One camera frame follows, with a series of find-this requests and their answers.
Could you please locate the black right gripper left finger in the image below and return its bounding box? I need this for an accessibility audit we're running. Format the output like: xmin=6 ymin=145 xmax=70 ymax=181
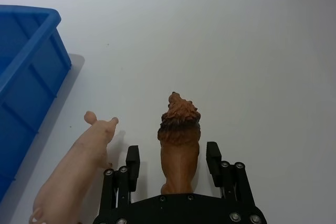
xmin=98 ymin=145 xmax=140 ymax=216

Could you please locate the blue plastic bin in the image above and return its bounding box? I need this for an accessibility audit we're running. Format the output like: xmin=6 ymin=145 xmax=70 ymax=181
xmin=0 ymin=5 xmax=72 ymax=202

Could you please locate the white table cloth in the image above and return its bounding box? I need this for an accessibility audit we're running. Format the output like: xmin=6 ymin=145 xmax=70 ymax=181
xmin=0 ymin=0 xmax=336 ymax=224

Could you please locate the pink toy pig figure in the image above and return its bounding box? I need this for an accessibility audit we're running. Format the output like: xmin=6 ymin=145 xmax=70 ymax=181
xmin=28 ymin=111 xmax=119 ymax=224

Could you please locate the brown toy lion figure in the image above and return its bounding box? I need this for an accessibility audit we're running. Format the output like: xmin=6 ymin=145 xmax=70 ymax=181
xmin=157 ymin=91 xmax=202 ymax=195

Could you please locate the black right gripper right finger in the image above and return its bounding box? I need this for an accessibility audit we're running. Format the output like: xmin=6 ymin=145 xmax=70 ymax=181
xmin=206 ymin=141 xmax=257 ymax=208

